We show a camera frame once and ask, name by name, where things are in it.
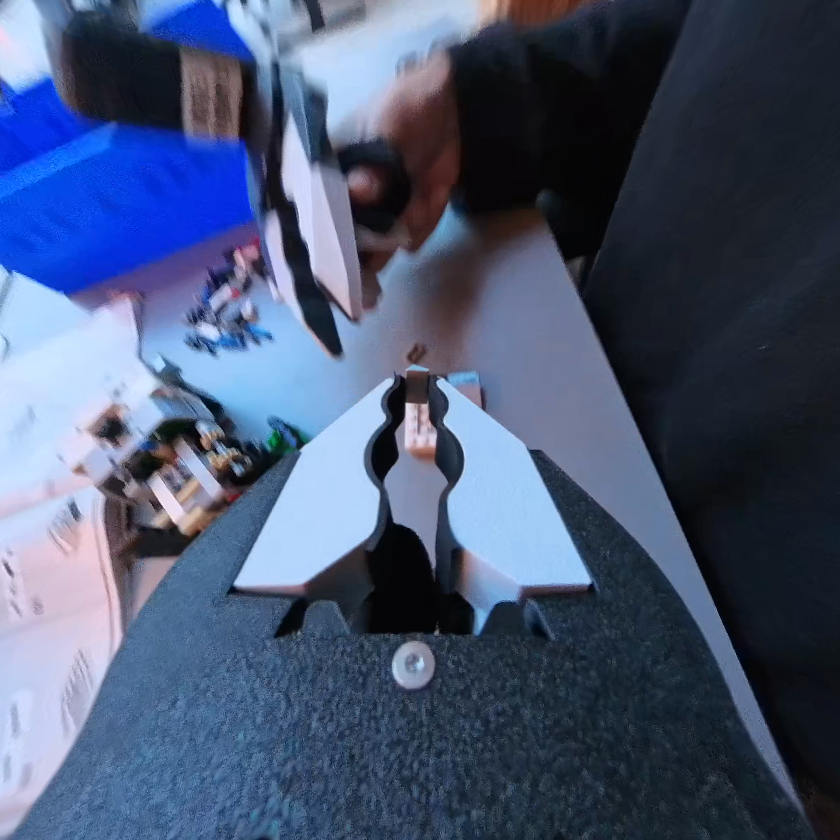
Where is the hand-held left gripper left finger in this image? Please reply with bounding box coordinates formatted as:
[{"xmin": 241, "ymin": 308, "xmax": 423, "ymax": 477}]
[{"xmin": 231, "ymin": 374, "xmax": 404, "ymax": 595}]

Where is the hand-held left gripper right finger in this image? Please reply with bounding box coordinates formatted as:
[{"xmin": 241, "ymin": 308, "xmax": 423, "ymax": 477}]
[{"xmin": 428, "ymin": 378, "xmax": 595, "ymax": 632}]

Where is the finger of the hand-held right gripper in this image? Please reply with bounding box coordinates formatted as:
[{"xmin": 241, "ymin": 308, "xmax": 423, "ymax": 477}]
[
  {"xmin": 282, "ymin": 117, "xmax": 366, "ymax": 324},
  {"xmin": 261, "ymin": 215, "xmax": 345, "ymax": 360}
]

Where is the pile of small lego pieces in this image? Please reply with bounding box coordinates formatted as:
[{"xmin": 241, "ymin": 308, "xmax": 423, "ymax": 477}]
[{"xmin": 184, "ymin": 246, "xmax": 277, "ymax": 355}]

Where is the white windshield lego assembly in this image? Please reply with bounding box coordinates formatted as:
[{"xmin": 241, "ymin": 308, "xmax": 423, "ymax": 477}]
[{"xmin": 403, "ymin": 366, "xmax": 487, "ymax": 463}]

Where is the partly built lego truck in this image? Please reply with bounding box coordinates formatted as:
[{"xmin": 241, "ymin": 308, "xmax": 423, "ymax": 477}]
[{"xmin": 62, "ymin": 298, "xmax": 309, "ymax": 532}]

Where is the person's right forearm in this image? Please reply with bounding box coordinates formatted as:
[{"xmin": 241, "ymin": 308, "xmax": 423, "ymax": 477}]
[{"xmin": 449, "ymin": 0, "xmax": 693, "ymax": 217}]

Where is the person's right hand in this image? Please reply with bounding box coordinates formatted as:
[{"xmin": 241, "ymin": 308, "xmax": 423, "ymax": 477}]
[{"xmin": 344, "ymin": 56, "xmax": 463, "ymax": 309}]

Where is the blue plastic bin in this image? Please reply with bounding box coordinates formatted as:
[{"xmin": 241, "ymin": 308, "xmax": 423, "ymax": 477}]
[{"xmin": 0, "ymin": 0, "xmax": 263, "ymax": 293}]

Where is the open instruction booklet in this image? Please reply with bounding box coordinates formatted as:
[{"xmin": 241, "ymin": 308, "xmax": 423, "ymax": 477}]
[{"xmin": 0, "ymin": 269, "xmax": 142, "ymax": 815}]

